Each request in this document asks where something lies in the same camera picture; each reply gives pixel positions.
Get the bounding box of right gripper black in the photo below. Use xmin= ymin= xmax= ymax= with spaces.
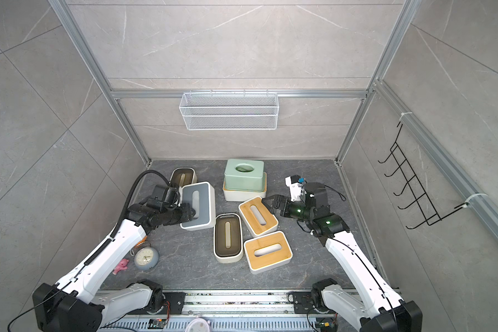
xmin=263 ymin=196 xmax=315 ymax=224

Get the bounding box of white box grey-blue lid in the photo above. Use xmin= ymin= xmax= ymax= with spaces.
xmin=181 ymin=181 xmax=216 ymax=231

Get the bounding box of cream box dark lid back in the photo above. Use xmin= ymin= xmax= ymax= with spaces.
xmin=170 ymin=167 xmax=197 ymax=194

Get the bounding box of bamboo-lid tissue box front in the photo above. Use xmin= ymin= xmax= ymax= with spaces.
xmin=243 ymin=231 xmax=293 ymax=275

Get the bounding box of black wire hook rack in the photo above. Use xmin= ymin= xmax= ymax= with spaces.
xmin=378 ymin=121 xmax=470 ymax=230

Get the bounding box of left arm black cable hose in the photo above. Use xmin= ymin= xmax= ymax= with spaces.
xmin=109 ymin=169 xmax=171 ymax=239

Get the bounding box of grey round alarm clock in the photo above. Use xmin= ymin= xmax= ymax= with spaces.
xmin=134 ymin=247 xmax=159 ymax=271

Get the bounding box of cream box dark lid centre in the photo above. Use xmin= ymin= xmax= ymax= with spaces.
xmin=213 ymin=213 xmax=244 ymax=264

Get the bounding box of cream box dark lid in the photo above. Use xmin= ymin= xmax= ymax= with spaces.
xmin=170 ymin=167 xmax=197 ymax=194
xmin=213 ymin=213 xmax=244 ymax=264

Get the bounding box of white wire mesh basket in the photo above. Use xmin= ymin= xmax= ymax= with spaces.
xmin=179 ymin=92 xmax=279 ymax=131

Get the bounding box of pink small toy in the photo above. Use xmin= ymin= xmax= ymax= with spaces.
xmin=112 ymin=258 xmax=129 ymax=275

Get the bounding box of aluminium mounting rail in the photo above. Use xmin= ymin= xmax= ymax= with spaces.
xmin=64 ymin=289 xmax=412 ymax=319

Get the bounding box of large white bamboo-lid tissue box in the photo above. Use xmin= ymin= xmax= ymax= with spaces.
xmin=223 ymin=172 xmax=268 ymax=202

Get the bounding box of white round object bottom edge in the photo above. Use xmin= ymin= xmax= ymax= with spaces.
xmin=185 ymin=318 xmax=212 ymax=332

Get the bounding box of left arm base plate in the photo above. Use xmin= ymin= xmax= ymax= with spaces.
xmin=146 ymin=292 xmax=186 ymax=315

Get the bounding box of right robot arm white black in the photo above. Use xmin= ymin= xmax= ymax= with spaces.
xmin=262 ymin=181 xmax=423 ymax=331

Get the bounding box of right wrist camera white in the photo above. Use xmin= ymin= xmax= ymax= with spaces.
xmin=285 ymin=175 xmax=306 ymax=202

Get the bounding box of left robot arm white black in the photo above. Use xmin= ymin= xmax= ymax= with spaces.
xmin=33 ymin=186 xmax=194 ymax=331

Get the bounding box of green square tissue box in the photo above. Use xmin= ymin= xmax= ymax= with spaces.
xmin=224 ymin=159 xmax=264 ymax=192

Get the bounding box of bamboo-lid tissue box middle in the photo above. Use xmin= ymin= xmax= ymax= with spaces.
xmin=239 ymin=196 xmax=279 ymax=238

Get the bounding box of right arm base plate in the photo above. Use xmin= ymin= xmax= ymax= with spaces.
xmin=287 ymin=290 xmax=318 ymax=314

